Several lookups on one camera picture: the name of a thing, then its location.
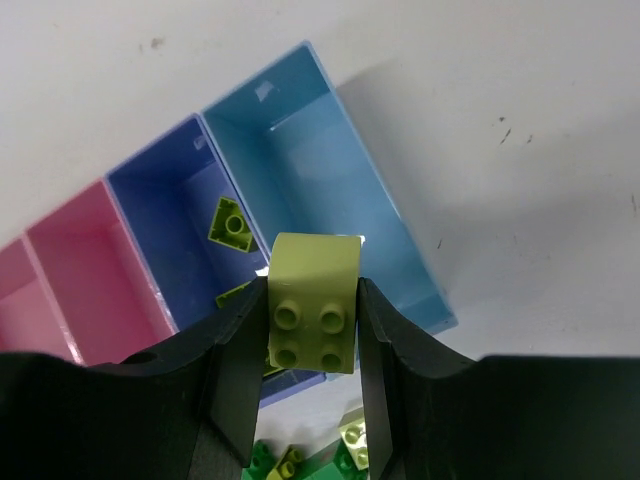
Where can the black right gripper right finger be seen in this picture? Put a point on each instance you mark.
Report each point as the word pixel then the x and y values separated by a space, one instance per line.
pixel 432 413

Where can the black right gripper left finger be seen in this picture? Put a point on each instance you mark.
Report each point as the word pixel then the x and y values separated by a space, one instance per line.
pixel 185 408

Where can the lime lego brick long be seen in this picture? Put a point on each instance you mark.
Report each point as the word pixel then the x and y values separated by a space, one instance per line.
pixel 224 298

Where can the pale lime curved lego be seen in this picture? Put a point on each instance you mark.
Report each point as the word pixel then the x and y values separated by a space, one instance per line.
pixel 312 286

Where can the lime lego brick small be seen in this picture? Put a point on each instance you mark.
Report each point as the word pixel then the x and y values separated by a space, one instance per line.
pixel 230 228

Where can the small pink bin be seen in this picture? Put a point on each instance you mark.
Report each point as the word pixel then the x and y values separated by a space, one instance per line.
pixel 101 287

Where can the large pink bin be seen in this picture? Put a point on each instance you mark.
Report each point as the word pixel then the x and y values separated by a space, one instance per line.
pixel 28 317

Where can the purple-blue bin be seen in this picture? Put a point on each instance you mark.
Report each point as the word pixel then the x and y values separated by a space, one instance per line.
pixel 168 194

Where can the light blue bin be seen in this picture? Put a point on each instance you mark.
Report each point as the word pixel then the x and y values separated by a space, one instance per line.
pixel 299 165

